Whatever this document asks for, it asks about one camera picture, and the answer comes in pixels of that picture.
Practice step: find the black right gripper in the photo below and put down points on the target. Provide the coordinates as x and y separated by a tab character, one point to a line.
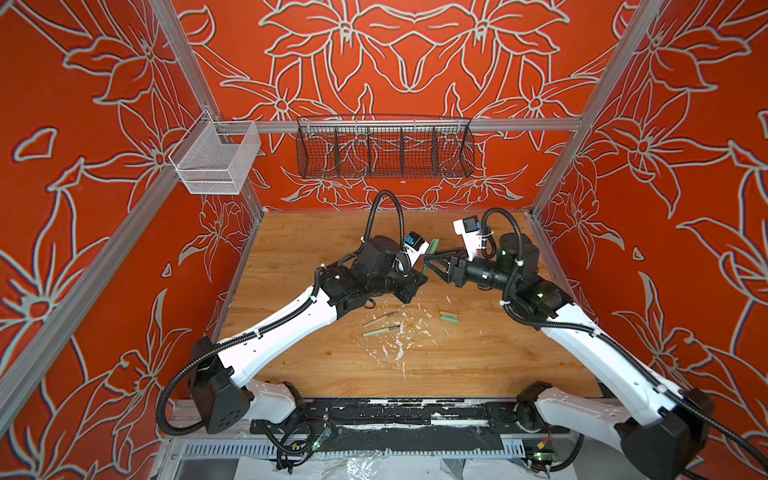
457	267

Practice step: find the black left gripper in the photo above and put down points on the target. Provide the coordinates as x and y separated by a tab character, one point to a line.
410	281

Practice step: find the green pen cap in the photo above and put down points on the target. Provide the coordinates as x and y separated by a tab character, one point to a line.
450	319
434	244

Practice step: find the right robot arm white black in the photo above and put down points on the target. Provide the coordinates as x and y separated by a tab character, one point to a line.
656	424

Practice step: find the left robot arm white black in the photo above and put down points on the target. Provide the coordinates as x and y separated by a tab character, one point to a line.
223	384

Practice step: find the green pen cap on table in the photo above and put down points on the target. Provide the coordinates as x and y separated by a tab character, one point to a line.
450	319

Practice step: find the clear mesh bin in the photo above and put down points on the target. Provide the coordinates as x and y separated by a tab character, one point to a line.
216	157

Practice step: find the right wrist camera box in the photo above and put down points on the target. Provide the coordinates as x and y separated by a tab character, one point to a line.
470	230

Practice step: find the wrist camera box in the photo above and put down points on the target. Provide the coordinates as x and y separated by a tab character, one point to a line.
470	230
415	246

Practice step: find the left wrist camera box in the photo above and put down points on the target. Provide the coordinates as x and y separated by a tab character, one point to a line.
415	246

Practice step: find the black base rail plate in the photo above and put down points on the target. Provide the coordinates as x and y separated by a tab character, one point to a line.
494	414

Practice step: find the black wire basket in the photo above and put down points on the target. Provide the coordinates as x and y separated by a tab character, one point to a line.
357	147

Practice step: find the white cable duct strip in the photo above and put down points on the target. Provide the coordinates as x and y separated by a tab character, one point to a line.
262	449

